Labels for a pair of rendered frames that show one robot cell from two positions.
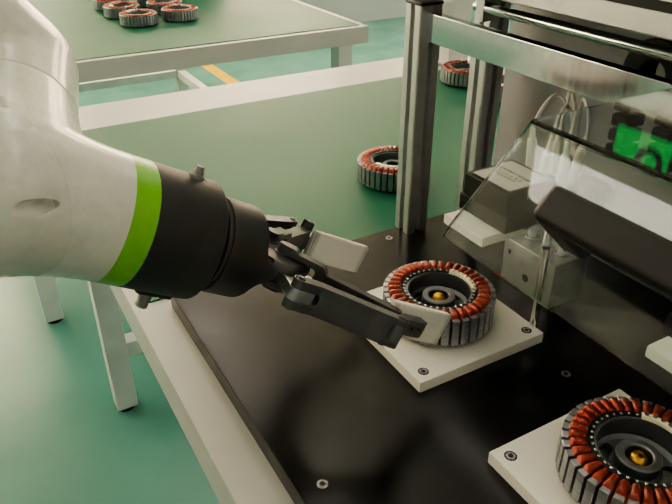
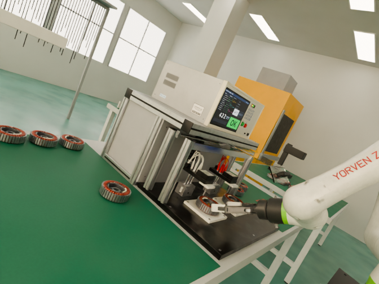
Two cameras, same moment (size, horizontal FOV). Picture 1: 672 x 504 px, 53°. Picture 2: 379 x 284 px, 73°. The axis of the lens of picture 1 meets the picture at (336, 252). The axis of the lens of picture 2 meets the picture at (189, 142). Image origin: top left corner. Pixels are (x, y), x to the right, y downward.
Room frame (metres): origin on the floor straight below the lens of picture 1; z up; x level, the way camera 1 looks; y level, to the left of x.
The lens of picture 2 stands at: (1.19, 0.80, 1.20)
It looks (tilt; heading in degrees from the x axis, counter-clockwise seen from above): 9 degrees down; 245
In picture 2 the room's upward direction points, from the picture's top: 25 degrees clockwise
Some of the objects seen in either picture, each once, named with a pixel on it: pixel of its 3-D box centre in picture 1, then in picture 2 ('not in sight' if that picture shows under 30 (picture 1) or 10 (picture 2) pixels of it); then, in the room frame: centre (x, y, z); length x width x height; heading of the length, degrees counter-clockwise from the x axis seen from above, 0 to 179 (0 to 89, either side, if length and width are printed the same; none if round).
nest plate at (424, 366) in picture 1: (436, 320); (205, 209); (0.56, -0.10, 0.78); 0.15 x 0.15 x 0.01; 30
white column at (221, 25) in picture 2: not in sight; (199, 75); (-0.73, -4.29, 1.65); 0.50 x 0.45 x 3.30; 120
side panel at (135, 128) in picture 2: not in sight; (130, 139); (0.94, -0.35, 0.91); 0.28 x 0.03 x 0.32; 120
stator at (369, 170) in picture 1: (393, 168); (115, 191); (0.97, -0.09, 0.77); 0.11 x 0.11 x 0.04
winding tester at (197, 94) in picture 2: not in sight; (210, 101); (0.61, -0.45, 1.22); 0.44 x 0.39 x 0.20; 30
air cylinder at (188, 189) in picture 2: not in sight; (185, 188); (0.63, -0.23, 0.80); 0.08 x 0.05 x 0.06; 30
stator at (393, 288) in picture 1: (438, 301); (208, 205); (0.56, -0.10, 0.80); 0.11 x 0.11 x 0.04
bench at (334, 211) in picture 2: not in sight; (284, 209); (-1.51, -1.51, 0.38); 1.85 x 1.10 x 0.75; 30
